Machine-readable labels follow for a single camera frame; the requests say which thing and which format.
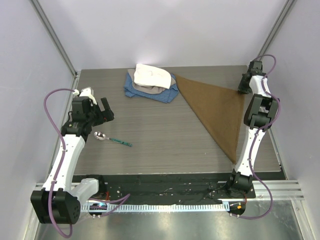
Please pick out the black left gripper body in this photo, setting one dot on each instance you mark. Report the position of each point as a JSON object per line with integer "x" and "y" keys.
{"x": 97, "y": 117}

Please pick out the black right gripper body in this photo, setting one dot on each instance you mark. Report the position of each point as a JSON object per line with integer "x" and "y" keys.
{"x": 243, "y": 86}

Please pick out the spoon with green handle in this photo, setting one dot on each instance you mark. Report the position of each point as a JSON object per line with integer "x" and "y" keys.
{"x": 102, "y": 137}

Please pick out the brown cloth napkin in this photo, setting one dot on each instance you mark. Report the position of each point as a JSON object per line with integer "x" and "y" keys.
{"x": 219, "y": 109}

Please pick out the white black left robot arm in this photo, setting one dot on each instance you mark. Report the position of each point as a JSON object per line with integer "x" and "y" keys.
{"x": 57, "y": 200}

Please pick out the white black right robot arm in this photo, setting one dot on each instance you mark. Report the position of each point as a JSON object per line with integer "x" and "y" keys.
{"x": 261, "y": 113}

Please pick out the white folded cloth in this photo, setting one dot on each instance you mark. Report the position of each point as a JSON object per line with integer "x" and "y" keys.
{"x": 151, "y": 76}

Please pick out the blue checkered cloth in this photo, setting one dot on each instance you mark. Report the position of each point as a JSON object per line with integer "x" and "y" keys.
{"x": 165, "y": 96}

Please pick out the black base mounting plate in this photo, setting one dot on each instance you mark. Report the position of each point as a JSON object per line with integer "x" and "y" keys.
{"x": 173, "y": 189}

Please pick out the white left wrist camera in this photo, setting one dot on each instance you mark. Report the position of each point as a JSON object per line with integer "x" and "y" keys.
{"x": 85, "y": 92}

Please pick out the aluminium frame rail right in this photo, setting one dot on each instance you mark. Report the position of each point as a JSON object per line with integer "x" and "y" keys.
{"x": 285, "y": 11}

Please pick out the aluminium frame rail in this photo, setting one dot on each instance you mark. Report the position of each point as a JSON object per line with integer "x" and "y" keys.
{"x": 53, "y": 36}
{"x": 285, "y": 11}

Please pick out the aluminium frame rail left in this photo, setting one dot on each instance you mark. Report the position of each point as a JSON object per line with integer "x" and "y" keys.
{"x": 53, "y": 36}

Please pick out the white slotted cable duct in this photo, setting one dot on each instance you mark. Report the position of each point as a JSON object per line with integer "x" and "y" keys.
{"x": 130, "y": 208}

